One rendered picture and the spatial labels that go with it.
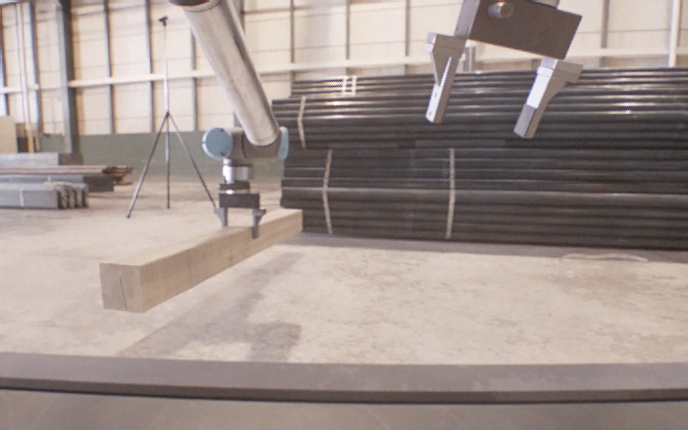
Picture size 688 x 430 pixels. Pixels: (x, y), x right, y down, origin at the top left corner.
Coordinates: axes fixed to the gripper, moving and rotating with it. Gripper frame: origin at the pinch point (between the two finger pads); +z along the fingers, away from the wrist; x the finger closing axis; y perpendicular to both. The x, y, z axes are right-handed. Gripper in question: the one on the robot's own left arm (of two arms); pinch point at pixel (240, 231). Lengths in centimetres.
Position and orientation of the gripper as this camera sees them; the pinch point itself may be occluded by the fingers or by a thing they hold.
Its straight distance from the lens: 122.3
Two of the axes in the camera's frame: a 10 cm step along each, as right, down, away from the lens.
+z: 0.0, 9.9, 1.3
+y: 2.0, -1.2, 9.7
